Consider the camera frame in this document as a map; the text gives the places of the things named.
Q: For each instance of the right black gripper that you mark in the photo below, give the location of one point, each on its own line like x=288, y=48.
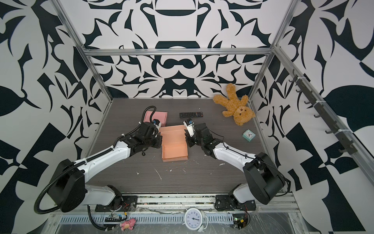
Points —
x=189, y=139

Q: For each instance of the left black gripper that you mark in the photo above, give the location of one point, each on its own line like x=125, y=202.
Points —
x=159, y=138

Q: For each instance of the black tv remote control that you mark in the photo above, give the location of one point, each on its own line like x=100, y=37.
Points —
x=186, y=115

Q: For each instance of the pink paper box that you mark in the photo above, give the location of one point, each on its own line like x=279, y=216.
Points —
x=161, y=116

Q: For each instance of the peach paper box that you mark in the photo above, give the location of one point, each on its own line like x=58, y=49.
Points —
x=174, y=146

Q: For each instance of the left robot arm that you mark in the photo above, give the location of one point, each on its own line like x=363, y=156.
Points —
x=69, y=187

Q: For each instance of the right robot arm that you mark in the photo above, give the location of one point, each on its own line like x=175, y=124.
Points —
x=263, y=179

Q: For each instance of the brown teddy bear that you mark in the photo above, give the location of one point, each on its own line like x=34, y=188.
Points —
x=235, y=107

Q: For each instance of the small green alarm clock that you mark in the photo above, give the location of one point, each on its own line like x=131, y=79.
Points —
x=249, y=135

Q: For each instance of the white round table clock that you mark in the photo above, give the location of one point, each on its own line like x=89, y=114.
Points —
x=195, y=220

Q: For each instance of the green circuit board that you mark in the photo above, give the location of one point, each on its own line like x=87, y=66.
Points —
x=116, y=218

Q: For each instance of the small pink toy figure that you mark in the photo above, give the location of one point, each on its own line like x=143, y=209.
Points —
x=128, y=224

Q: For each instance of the black electronics module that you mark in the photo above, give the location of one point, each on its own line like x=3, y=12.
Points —
x=240, y=221

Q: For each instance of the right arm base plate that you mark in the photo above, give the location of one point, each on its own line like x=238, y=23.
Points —
x=226, y=202

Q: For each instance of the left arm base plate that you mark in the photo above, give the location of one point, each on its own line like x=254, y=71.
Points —
x=124, y=204

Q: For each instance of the black wall hook rack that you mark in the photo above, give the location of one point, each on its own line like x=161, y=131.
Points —
x=325, y=112

